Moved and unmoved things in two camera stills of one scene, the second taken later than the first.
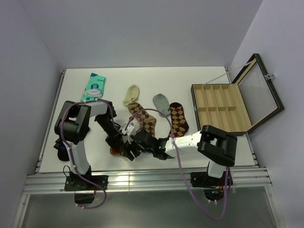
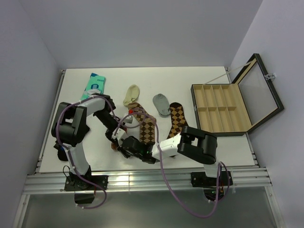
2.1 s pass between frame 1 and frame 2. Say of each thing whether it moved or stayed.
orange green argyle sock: moved
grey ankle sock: stayed
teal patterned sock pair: stayed
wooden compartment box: stayed
